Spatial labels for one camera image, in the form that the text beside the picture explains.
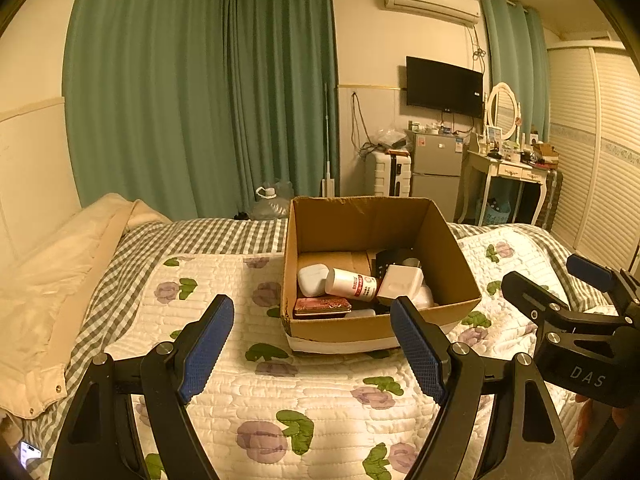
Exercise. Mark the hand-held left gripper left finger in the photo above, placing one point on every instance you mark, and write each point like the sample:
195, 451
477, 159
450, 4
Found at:
205, 355

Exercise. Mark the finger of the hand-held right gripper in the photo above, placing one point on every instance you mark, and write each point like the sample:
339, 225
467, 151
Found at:
592, 270
532, 295

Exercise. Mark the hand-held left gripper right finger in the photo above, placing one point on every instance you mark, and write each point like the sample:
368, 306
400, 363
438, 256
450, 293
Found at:
417, 355

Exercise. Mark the white tube with red cap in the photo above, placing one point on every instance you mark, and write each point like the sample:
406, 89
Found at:
352, 284

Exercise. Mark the black remote control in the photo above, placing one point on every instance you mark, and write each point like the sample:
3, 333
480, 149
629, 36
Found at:
392, 257

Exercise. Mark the dark red wallet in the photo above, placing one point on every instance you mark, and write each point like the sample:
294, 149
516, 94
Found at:
320, 306

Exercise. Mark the white handheld electric device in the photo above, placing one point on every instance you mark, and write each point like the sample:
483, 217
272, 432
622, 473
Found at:
312, 280

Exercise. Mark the person's right hand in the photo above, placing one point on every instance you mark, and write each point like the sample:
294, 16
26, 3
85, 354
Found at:
622, 417

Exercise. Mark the dark plaid suitcase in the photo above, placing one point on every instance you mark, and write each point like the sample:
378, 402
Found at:
550, 195

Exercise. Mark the blue plastic basket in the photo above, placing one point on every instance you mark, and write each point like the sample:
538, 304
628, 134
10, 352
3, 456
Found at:
492, 212

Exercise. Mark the cream louvered wardrobe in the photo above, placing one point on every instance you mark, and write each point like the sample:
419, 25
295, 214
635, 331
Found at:
595, 160

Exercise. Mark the white floral quilt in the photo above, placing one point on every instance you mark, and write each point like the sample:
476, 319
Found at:
320, 410

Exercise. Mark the small brown cardboard box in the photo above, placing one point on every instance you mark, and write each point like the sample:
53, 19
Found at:
546, 151

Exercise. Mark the white dressing table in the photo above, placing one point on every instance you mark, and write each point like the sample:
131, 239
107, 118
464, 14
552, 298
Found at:
505, 167

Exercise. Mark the silver refrigerator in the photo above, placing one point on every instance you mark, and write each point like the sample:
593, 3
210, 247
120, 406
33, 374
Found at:
437, 165

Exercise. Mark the clear plastic water jug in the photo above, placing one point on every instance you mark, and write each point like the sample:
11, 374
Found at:
272, 205

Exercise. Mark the white hard-shell suitcase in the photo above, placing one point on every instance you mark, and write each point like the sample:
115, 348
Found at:
382, 175

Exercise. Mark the oval vanity mirror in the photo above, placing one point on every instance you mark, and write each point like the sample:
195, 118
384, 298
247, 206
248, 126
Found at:
502, 110

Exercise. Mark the white mop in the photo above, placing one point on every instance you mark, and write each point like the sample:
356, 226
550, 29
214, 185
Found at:
327, 180

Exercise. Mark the smartphone with lit screen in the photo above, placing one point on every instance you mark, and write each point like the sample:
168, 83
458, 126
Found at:
30, 454

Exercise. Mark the narrow green curtain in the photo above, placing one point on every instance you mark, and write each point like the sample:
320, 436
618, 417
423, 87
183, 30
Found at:
520, 70

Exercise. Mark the clear plastic bag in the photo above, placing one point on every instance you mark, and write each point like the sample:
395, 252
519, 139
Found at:
385, 137

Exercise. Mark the white headboard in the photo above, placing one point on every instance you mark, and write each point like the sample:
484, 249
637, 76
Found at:
35, 170

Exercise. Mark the wide green curtain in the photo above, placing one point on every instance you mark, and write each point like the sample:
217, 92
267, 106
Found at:
175, 90

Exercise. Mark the white air conditioner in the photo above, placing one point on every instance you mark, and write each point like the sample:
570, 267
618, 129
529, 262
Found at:
430, 0

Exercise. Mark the black wall television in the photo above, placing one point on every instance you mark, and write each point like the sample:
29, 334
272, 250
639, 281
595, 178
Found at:
442, 85

